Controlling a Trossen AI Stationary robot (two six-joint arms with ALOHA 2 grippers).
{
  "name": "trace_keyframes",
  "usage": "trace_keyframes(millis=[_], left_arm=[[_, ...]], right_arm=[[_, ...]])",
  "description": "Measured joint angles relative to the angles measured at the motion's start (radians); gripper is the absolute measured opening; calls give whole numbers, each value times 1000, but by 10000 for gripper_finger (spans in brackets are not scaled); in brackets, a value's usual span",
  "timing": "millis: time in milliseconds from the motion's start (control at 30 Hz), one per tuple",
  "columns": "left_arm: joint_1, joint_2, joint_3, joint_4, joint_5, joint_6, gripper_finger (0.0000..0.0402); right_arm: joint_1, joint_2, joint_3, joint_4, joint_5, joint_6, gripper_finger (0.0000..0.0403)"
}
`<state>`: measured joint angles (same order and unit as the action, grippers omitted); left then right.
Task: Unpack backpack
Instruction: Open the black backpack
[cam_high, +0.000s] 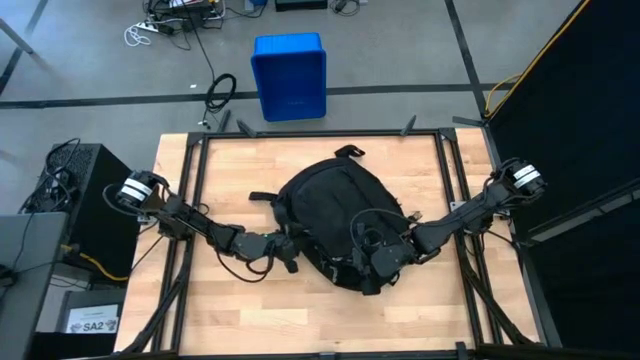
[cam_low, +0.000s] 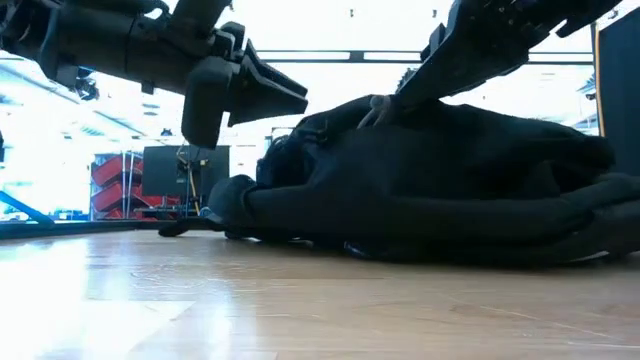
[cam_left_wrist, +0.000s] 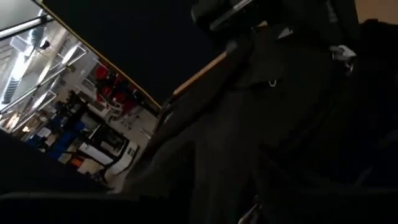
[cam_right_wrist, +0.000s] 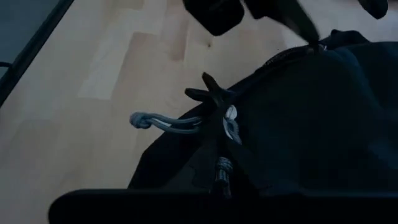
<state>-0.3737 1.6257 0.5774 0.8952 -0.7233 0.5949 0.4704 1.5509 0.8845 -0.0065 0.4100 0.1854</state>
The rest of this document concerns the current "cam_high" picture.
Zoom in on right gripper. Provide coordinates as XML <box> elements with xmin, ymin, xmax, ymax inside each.
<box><xmin>351</xmin><ymin>234</ymin><xmax>419</xmax><ymax>296</ymax></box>

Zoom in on black backpack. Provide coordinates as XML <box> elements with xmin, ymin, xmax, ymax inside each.
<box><xmin>248</xmin><ymin>144</ymin><xmax>416</xmax><ymax>296</ymax></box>

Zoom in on blue plastic bin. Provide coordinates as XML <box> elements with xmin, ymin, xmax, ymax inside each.
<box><xmin>250</xmin><ymin>32</ymin><xmax>328</xmax><ymax>123</ymax></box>

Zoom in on white SA2 label sign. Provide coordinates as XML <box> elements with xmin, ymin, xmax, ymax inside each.
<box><xmin>64</xmin><ymin>303</ymin><xmax>121</xmax><ymax>335</ymax></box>

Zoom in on black computer tower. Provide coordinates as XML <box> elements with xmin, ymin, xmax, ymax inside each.
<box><xmin>34</xmin><ymin>143</ymin><xmax>150</xmax><ymax>284</ymax></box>

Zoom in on black box on floor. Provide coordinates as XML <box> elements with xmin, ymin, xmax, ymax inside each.
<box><xmin>274</xmin><ymin>0</ymin><xmax>329</xmax><ymax>12</ymax></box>

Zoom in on black curtain partition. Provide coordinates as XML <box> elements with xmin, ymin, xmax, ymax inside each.
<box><xmin>483</xmin><ymin>0</ymin><xmax>640</xmax><ymax>360</ymax></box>

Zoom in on grey desk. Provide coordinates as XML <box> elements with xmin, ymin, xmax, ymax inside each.
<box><xmin>0</xmin><ymin>212</ymin><xmax>69</xmax><ymax>360</ymax></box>

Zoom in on grey metal leg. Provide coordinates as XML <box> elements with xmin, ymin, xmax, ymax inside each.
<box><xmin>0</xmin><ymin>18</ymin><xmax>37</xmax><ymax>56</ymax></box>

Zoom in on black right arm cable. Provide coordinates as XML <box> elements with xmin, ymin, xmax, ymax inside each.
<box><xmin>349</xmin><ymin>207</ymin><xmax>417</xmax><ymax>246</ymax></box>

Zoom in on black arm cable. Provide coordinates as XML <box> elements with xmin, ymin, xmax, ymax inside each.
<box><xmin>213</xmin><ymin>238</ymin><xmax>277</xmax><ymax>284</ymax></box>
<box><xmin>349</xmin><ymin>207</ymin><xmax>417</xmax><ymax>246</ymax></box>

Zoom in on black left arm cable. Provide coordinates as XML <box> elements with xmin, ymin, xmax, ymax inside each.
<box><xmin>213</xmin><ymin>238</ymin><xmax>277</xmax><ymax>284</ymax></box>

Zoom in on black metal table frame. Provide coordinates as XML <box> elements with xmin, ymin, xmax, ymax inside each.
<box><xmin>117</xmin><ymin>108</ymin><xmax>544</xmax><ymax>360</ymax></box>

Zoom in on coiled black floor cable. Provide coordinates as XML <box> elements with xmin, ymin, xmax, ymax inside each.
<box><xmin>198</xmin><ymin>73</ymin><xmax>238</xmax><ymax>130</ymax></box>

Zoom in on short yellow cable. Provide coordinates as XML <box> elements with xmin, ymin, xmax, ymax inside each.
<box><xmin>59</xmin><ymin>243</ymin><xmax>130</xmax><ymax>283</ymax></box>

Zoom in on black computer cables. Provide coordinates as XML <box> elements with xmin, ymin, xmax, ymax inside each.
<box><xmin>19</xmin><ymin>138</ymin><xmax>81</xmax><ymax>214</ymax></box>

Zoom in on grey metal rail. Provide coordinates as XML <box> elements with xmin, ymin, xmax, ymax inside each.
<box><xmin>527</xmin><ymin>180</ymin><xmax>640</xmax><ymax>245</ymax></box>

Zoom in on tangled black cables pile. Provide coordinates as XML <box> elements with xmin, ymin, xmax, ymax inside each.
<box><xmin>143</xmin><ymin>0</ymin><xmax>226</xmax><ymax>32</ymax></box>

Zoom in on white floor cable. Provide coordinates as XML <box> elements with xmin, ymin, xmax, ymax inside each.
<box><xmin>123</xmin><ymin>20</ymin><xmax>162</xmax><ymax>48</ymax></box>

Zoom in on long yellow cable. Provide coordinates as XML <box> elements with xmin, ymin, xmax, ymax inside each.
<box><xmin>483</xmin><ymin>0</ymin><xmax>592</xmax><ymax>119</ymax></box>

